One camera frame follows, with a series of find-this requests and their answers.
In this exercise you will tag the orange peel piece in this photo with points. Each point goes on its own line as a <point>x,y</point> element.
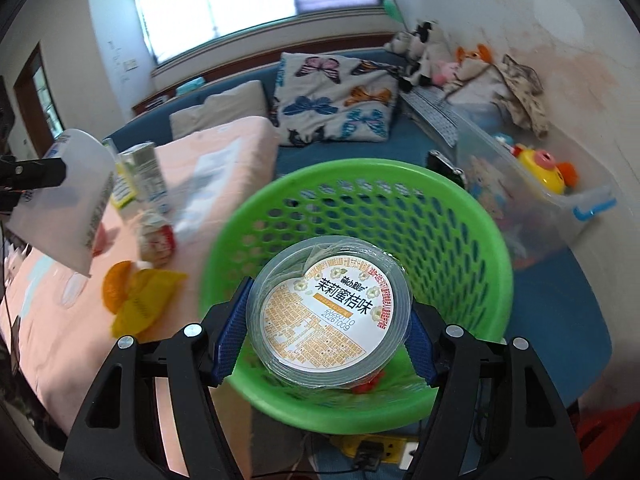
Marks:
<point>117,287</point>

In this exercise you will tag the beige pillow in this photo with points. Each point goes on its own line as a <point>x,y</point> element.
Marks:
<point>220,107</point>

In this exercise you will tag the beige floral cloth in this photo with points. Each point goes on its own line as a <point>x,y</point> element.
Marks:
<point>522,92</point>

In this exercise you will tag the black white cow plush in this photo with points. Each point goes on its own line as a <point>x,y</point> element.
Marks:
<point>425,55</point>

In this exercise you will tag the red plastic stool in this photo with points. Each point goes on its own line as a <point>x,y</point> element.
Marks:
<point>602,432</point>

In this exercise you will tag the green plastic basket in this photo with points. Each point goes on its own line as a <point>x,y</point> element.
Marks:
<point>360,195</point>

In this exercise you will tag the blue bed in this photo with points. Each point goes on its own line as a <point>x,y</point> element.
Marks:
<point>300,160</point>

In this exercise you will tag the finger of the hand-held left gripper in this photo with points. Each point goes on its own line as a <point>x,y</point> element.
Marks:
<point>35,172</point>
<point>9,201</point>

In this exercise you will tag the yellow power strip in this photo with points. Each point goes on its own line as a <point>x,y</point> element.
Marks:
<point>395,452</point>

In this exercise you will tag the pink blanket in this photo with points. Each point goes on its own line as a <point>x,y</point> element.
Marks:
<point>215,160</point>

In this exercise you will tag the grey plush toy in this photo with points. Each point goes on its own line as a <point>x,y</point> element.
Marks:
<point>397,42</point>

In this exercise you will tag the wooden bed headboard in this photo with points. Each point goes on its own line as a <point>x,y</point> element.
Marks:
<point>150,101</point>

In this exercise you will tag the clear cup with red label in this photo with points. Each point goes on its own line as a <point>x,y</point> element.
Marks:
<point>157,241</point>

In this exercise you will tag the wooden door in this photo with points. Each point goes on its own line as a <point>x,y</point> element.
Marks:
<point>37,100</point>

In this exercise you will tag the black plug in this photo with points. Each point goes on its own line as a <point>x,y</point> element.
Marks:
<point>368,455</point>

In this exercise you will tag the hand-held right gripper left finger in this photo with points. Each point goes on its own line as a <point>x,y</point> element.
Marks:
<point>231,332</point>

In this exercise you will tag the small red packet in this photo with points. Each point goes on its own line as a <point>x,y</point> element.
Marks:
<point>101,240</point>

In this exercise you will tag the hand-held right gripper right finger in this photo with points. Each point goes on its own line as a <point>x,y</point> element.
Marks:
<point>419,347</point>

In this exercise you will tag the white wall switch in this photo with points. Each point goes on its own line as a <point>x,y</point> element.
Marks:
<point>130,64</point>

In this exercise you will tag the window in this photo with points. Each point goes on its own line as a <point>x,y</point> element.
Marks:
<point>225,0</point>

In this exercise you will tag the butterfly print pillow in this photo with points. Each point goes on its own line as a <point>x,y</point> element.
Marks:
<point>335,100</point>

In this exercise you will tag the clear storage bin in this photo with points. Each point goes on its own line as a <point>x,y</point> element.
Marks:
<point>590,180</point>

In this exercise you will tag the orange fox plush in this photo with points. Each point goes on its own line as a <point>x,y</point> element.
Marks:
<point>472,60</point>

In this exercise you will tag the teddy bear toy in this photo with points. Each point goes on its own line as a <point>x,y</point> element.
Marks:
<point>485,182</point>

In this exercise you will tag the black device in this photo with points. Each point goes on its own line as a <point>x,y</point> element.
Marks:
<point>445,166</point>

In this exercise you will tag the black white patterned cloth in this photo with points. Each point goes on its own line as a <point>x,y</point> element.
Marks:
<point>432,115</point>

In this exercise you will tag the teal cloth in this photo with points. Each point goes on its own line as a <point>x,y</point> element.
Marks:
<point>190,86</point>

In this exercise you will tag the clear cup with orange label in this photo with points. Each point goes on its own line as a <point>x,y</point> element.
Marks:
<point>325,320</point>

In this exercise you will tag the yellow wrapper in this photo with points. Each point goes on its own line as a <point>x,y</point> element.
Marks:
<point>147,302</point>

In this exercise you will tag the yellow duck toy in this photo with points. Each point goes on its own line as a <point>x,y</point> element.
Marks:
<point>542,167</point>

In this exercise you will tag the white milk carton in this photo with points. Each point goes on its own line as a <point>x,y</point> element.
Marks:
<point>150,180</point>

